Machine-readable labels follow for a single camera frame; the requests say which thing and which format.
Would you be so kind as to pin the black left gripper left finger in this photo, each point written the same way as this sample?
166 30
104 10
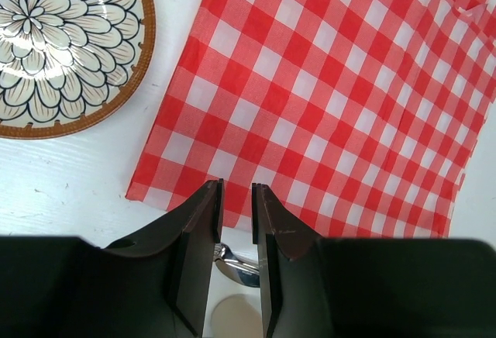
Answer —
151 283

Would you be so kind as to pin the red white checkered cloth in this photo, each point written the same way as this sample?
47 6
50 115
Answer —
360 115

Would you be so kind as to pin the beige paper cup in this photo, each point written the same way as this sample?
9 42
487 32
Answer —
236 317

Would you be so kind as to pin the silver fork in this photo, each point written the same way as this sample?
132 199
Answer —
243 272

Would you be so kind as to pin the patterned ceramic plate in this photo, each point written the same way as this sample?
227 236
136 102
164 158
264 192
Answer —
68 64

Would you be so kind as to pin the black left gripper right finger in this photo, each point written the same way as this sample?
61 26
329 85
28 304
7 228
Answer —
313 286

